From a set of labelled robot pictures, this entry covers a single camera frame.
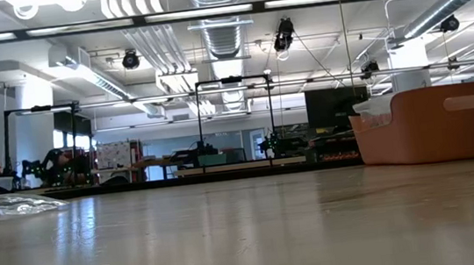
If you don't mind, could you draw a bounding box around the clear plastic bag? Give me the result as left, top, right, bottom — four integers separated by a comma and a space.
351, 92, 397, 133
0, 188, 71, 221

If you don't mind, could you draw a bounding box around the teal box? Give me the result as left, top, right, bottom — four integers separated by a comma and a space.
197, 151, 229, 168

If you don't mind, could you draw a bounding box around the large black monitor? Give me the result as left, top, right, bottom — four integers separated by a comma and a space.
303, 83, 373, 131

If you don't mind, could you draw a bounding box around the white ceiling pipe bundle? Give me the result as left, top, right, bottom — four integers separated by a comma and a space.
105, 0, 193, 81

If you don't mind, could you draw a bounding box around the white patterned board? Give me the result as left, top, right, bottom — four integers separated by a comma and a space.
95, 139, 133, 171

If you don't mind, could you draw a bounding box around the person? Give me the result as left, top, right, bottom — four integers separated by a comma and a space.
47, 144, 93, 188

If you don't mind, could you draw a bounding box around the orange plastic bin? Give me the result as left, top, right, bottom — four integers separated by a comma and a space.
346, 81, 474, 171

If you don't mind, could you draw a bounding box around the black background rig frame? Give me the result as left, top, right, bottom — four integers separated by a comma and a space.
164, 68, 308, 179
0, 100, 88, 175

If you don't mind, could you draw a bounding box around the black hanging cable reel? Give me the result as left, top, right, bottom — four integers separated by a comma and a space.
437, 13, 462, 34
270, 17, 298, 54
120, 48, 142, 71
358, 60, 382, 82

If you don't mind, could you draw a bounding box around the thin hanging cable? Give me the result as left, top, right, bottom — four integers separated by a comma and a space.
334, 0, 356, 98

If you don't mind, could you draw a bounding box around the white rectangular air duct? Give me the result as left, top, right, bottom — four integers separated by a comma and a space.
46, 34, 166, 129

